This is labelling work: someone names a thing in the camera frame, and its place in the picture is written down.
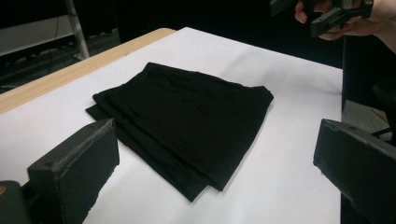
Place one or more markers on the white metal desk frame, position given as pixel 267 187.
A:
pixel 31 35

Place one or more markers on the white paper sheet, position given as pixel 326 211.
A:
pixel 280 186

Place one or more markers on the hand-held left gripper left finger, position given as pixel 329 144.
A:
pixel 71 168

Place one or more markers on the black garment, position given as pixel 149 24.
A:
pixel 186 124

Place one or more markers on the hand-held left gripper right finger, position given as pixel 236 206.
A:
pixel 361 168

